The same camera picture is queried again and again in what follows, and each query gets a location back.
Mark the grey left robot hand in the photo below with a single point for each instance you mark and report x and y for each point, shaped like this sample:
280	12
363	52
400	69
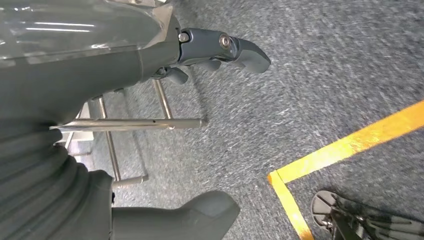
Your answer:
82	66

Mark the stainless steel workbench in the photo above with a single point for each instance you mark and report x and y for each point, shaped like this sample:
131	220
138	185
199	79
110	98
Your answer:
132	124

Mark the yellow floor tape square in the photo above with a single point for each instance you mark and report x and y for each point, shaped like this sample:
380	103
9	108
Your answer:
348	145

